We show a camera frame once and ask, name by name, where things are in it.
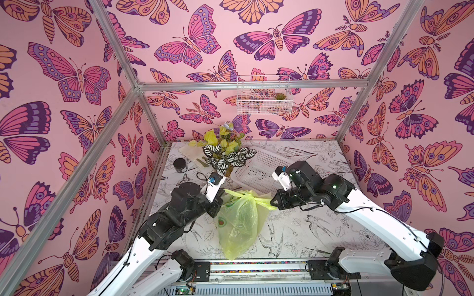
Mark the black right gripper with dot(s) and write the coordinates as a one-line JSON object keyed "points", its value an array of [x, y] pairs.
{"points": [[283, 198]]}

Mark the small green plant in basket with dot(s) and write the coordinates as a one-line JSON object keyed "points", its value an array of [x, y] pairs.
{"points": [[280, 96]]}

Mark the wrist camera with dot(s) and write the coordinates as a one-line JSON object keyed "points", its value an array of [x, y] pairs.
{"points": [[282, 177], [214, 182]]}

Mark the perforated grey cable duct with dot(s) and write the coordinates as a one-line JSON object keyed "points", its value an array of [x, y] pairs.
{"points": [[274, 289]]}

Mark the white perforated plastic basket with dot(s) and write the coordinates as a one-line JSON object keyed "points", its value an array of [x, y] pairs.
{"points": [[256, 174]]}

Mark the yellow-green plastic bag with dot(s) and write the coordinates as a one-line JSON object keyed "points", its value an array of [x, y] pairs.
{"points": [[240, 221]]}

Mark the green circuit board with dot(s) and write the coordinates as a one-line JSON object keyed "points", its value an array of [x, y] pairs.
{"points": [[184, 291]]}

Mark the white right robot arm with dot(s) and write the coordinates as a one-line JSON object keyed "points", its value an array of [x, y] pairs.
{"points": [[410, 255]]}

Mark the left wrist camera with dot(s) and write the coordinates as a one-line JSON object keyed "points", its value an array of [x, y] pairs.
{"points": [[214, 182]]}

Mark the white folded cloth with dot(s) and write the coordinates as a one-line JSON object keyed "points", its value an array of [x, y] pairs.
{"points": [[195, 155]]}

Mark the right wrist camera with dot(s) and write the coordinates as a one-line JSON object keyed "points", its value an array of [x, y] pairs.
{"points": [[282, 177]]}

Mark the white wire wall basket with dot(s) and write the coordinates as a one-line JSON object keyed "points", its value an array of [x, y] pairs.
{"points": [[256, 97]]}

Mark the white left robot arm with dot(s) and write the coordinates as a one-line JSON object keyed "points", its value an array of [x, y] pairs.
{"points": [[154, 238]]}

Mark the potted plant with striped leaves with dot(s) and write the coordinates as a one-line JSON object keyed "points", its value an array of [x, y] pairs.
{"points": [[223, 148]]}

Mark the black round jar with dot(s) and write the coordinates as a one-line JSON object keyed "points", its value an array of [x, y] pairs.
{"points": [[180, 165]]}

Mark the aluminium frame rail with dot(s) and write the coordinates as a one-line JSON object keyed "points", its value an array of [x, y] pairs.
{"points": [[290, 269]]}

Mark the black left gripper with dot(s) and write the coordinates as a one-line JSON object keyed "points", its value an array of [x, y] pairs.
{"points": [[213, 205]]}

